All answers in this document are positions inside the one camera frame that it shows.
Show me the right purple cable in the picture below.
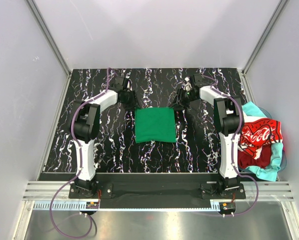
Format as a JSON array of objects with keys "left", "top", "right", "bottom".
[{"left": 200, "top": 74, "right": 259, "bottom": 217}]

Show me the white cable duct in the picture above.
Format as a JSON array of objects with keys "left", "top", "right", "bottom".
[{"left": 33, "top": 200, "right": 220, "bottom": 212}]

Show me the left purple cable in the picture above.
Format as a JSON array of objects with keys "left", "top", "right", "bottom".
[{"left": 49, "top": 66, "right": 115, "bottom": 237}]

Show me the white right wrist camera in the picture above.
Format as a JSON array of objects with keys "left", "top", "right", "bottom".
[{"left": 183, "top": 77, "right": 192, "bottom": 92}]

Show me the green t shirt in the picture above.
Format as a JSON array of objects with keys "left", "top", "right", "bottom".
[{"left": 135, "top": 107, "right": 177, "bottom": 144}]

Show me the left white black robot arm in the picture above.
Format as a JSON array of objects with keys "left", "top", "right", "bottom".
[{"left": 69, "top": 76, "right": 139, "bottom": 198}]

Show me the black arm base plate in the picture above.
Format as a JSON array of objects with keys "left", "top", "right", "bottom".
[{"left": 69, "top": 173, "right": 246, "bottom": 211}]

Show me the dark red t shirt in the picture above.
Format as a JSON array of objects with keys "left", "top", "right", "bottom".
[{"left": 237, "top": 145, "right": 272, "bottom": 169}]

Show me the aluminium frame rail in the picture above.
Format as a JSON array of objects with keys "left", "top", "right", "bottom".
[{"left": 23, "top": 181, "right": 295, "bottom": 201}]

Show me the red coca cola t shirt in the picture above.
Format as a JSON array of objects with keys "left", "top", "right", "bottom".
[{"left": 238, "top": 118, "right": 283, "bottom": 160}]

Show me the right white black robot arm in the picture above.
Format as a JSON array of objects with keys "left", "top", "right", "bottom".
[{"left": 170, "top": 73, "right": 244, "bottom": 198}]

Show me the purple cable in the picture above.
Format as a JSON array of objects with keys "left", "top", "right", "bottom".
[
  {"left": 49, "top": 66, "right": 115, "bottom": 237},
  {"left": 200, "top": 74, "right": 259, "bottom": 217}
]

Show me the turquoise t shirt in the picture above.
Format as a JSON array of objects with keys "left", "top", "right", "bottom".
[{"left": 239, "top": 101, "right": 284, "bottom": 182}]

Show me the black marbled table mat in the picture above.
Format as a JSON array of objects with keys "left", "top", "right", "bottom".
[{"left": 43, "top": 68, "right": 247, "bottom": 173}]

